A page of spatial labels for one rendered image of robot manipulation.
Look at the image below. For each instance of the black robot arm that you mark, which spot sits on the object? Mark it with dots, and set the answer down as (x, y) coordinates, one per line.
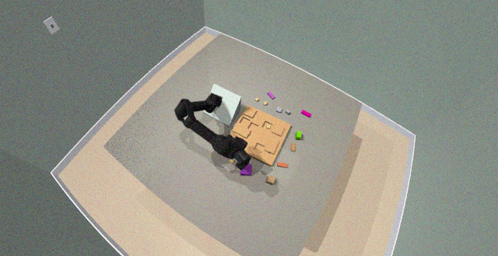
(234, 146)

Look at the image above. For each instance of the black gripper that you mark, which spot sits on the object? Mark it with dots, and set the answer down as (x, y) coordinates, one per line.
(241, 167)

